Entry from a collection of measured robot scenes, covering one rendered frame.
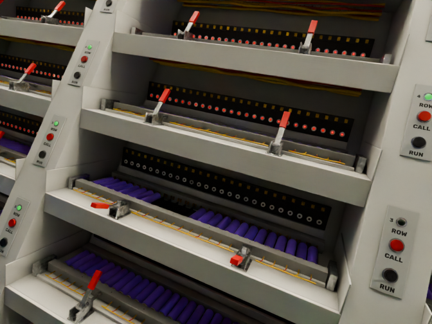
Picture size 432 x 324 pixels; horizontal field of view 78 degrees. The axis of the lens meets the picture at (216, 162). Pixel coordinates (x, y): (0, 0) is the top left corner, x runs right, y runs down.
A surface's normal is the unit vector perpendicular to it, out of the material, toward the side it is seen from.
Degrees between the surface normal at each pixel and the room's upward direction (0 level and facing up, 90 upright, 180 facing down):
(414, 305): 90
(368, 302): 90
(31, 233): 90
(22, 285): 22
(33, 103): 112
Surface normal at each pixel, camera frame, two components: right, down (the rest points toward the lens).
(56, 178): 0.91, 0.25
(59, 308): 0.18, -0.96
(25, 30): -0.36, 0.14
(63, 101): -0.27, -0.24
